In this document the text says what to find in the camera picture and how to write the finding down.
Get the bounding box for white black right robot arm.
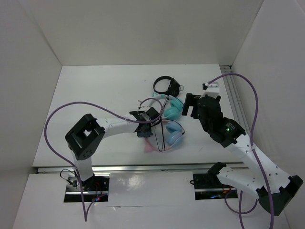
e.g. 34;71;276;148
182;93;303;216

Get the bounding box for thin black headphone cable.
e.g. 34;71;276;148
152;95;186;152

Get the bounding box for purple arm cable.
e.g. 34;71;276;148
45;102;155;222
207;73;275;229

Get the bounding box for black headphones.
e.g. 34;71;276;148
153;75;184;97

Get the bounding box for teal white cat-ear headphones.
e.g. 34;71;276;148
139;92;183;120

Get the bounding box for pink blue cat-ear headphones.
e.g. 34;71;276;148
145;119;185;153

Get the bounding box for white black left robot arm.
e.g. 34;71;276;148
65;107;159;190

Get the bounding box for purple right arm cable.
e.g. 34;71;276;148
207;73;275;229

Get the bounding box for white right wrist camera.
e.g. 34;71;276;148
201;82;220;98

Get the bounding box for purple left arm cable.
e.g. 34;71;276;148
45;102;155;222

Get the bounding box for aluminium table edge rail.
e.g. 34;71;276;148
38;163;246;174

